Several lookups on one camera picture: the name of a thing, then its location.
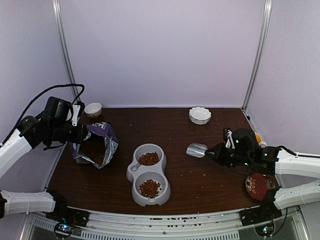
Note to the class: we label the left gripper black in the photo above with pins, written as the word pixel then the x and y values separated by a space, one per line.
pixel 81 132

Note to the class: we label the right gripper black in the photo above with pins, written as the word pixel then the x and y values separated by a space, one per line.
pixel 217 157

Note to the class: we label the metal food scoop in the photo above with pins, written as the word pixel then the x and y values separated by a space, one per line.
pixel 196 150

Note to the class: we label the purple puppy food bag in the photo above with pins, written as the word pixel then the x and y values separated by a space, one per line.
pixel 99 131

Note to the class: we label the grey double pet bowl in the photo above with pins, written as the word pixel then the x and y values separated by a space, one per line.
pixel 137 173

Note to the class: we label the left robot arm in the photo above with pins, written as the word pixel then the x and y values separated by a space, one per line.
pixel 57 123

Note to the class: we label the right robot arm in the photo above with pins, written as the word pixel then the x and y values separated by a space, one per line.
pixel 241 148

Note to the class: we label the small white round bowl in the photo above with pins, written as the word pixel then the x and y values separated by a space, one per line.
pixel 93 110

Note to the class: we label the white scalloped bowl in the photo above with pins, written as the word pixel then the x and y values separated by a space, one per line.
pixel 199 115

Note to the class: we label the patterned mug yellow inside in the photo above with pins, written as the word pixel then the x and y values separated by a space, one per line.
pixel 260 141

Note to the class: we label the red floral plate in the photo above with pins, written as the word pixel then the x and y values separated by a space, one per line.
pixel 258 184

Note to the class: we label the kibble in far bowl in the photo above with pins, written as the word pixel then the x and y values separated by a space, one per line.
pixel 149 159

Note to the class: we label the kibble in bowl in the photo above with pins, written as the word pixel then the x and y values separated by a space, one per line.
pixel 149 159
pixel 150 188

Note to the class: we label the kibble in near bowl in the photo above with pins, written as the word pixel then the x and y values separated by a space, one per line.
pixel 150 188

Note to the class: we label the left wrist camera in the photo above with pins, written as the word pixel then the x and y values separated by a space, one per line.
pixel 75 112

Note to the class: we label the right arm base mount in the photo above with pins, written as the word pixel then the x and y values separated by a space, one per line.
pixel 262 218

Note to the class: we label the aluminium front rail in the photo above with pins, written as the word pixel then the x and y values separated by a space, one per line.
pixel 225 225

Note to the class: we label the left aluminium frame post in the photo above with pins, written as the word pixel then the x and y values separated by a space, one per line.
pixel 66 57

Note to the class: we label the aluminium frame post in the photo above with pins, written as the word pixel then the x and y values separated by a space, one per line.
pixel 264 30
pixel 66 57

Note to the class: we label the right aluminium frame post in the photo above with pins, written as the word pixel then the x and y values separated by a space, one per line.
pixel 264 30

